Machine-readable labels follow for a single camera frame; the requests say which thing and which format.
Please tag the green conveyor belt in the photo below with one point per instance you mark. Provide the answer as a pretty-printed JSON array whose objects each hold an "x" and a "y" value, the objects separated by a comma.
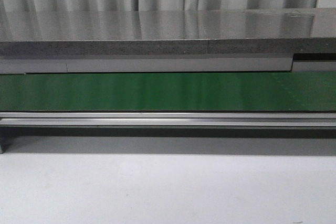
[{"x": 235, "y": 91}]

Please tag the grey stone countertop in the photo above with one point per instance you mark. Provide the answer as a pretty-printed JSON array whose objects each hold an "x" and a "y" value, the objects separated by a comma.
[{"x": 168, "y": 41}]

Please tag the aluminium conveyor frame rail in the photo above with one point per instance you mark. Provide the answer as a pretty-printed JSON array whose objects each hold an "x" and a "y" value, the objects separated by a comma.
[{"x": 229, "y": 133}]

